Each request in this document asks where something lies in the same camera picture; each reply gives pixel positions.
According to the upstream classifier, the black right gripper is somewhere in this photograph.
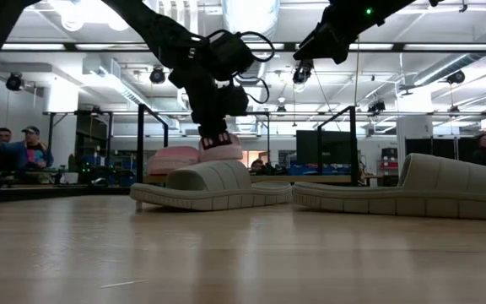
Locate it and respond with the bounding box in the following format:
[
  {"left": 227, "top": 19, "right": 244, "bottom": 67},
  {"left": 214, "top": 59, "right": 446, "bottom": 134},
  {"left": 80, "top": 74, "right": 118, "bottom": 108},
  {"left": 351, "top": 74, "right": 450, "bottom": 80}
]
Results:
[{"left": 292, "top": 3, "right": 381, "bottom": 65}]

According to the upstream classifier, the grey rubber slide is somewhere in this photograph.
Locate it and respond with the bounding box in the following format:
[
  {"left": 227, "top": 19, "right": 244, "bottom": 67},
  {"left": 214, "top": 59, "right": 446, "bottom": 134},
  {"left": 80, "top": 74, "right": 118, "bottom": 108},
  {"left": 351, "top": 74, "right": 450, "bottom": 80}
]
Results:
[
  {"left": 291, "top": 152, "right": 486, "bottom": 221},
  {"left": 128, "top": 159, "right": 294, "bottom": 212}
]

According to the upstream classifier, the pink rubber slide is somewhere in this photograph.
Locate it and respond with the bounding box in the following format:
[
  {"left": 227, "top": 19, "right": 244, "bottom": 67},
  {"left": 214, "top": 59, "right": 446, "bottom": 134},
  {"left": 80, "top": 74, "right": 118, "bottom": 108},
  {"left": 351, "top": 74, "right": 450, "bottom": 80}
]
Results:
[
  {"left": 197, "top": 133, "right": 245, "bottom": 164},
  {"left": 146, "top": 145, "right": 201, "bottom": 176}
]

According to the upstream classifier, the black left wrist camera cable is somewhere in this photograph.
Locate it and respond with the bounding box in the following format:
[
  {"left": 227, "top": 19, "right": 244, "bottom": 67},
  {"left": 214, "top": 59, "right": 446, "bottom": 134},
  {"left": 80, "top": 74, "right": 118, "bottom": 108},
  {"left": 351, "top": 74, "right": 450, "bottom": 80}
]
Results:
[{"left": 208, "top": 30, "right": 276, "bottom": 106}]

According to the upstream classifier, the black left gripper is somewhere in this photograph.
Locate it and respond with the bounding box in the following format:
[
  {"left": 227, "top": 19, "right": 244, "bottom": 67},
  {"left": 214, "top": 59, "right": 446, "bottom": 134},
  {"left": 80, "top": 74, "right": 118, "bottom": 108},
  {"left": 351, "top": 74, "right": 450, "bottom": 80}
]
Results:
[{"left": 168, "top": 67, "right": 234, "bottom": 152}]

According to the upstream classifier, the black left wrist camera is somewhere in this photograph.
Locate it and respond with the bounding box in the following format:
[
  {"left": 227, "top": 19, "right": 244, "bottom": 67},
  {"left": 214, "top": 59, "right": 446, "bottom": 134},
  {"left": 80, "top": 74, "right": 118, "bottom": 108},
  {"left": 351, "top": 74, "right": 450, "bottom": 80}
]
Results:
[{"left": 220, "top": 82, "right": 251, "bottom": 117}]

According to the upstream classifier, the black aluminium rig frame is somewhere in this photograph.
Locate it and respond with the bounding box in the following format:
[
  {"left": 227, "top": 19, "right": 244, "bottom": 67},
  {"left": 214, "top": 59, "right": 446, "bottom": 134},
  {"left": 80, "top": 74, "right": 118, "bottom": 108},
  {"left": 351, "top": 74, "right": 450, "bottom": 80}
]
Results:
[{"left": 0, "top": 183, "right": 132, "bottom": 205}]

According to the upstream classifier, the black monitor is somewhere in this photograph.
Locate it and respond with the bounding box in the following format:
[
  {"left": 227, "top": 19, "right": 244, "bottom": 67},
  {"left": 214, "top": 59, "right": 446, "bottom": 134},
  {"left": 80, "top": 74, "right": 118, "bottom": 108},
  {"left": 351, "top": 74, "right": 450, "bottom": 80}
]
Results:
[
  {"left": 405, "top": 137, "right": 480, "bottom": 164},
  {"left": 295, "top": 129, "right": 354, "bottom": 166}
]

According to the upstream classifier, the silver ventilation duct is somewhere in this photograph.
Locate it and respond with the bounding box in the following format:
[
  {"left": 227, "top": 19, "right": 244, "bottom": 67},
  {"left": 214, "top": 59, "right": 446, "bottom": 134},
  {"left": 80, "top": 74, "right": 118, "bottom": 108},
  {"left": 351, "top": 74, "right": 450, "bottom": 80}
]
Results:
[{"left": 221, "top": 0, "right": 281, "bottom": 41}]

